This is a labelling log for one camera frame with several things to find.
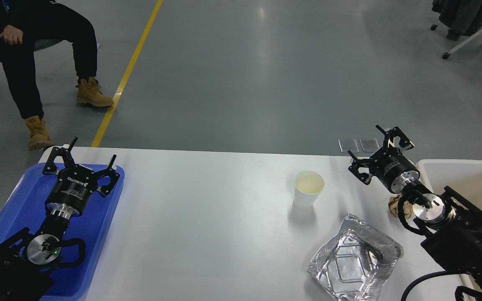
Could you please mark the right metal floor plate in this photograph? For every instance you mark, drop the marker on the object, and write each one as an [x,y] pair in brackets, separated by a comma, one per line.
[369,145]

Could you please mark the crumpled brown paper ball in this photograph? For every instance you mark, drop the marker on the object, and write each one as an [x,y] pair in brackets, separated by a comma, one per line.
[393,207]

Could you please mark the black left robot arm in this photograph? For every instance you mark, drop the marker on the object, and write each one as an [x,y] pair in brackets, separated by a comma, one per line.
[53,227]

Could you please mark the blue plastic tray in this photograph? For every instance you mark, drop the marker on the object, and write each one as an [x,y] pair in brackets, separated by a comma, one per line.
[25,208]

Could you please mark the metal floor plate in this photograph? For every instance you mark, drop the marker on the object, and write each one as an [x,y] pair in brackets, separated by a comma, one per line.
[369,145]
[348,145]

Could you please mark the white paper cup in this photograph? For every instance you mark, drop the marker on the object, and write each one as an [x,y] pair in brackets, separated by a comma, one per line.
[308,186]

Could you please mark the white rolling chair with coat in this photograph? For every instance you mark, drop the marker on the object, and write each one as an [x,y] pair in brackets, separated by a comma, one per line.
[463,18]

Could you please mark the aluminium foil tray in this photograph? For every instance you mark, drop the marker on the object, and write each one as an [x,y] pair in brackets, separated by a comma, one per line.
[355,264]

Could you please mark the left metal floor plate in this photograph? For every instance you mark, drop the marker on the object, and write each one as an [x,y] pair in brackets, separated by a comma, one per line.
[348,145]

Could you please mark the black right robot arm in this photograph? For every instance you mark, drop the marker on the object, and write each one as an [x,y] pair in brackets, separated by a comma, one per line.
[426,206]

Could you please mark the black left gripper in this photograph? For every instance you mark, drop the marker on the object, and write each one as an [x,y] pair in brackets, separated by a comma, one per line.
[73,188]

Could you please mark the beige plastic bin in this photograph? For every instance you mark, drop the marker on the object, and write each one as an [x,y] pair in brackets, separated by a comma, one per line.
[475,184]

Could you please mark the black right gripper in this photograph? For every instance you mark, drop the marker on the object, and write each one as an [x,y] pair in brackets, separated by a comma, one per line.
[388,163]

